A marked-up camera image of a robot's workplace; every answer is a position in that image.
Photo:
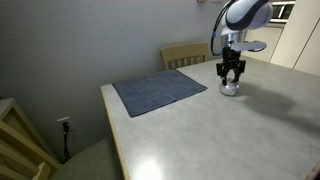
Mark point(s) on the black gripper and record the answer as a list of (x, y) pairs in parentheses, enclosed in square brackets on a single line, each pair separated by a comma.
[(231, 56)]

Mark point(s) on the white round jar lid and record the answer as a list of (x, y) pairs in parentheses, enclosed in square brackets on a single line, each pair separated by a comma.
[(231, 86)]

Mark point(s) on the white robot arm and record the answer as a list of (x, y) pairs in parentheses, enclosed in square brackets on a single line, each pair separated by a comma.
[(246, 13)]

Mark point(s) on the light wooden slat-back chair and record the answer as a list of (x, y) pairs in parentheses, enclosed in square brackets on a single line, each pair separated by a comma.
[(183, 50), (83, 160)]

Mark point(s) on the low white cabinet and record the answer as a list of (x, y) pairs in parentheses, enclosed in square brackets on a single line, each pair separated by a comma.
[(268, 33)]

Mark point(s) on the tall white cabinet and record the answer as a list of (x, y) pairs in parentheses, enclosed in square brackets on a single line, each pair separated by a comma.
[(300, 40)]

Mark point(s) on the dark blue cloth mat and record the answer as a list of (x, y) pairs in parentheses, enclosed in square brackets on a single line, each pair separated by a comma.
[(156, 90)]

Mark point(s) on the black wall oven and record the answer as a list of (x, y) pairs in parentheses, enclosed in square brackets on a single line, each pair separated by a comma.
[(283, 11)]

